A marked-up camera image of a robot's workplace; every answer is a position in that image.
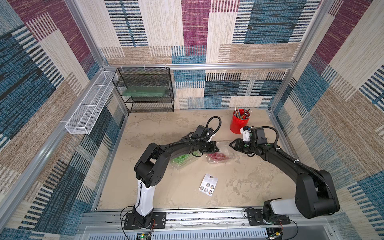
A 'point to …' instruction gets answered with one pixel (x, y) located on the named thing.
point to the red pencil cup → (237, 123)
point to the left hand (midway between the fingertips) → (220, 150)
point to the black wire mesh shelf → (145, 77)
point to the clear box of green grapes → (179, 161)
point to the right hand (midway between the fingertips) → (233, 147)
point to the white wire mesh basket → (84, 120)
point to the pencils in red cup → (245, 115)
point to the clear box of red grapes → (224, 155)
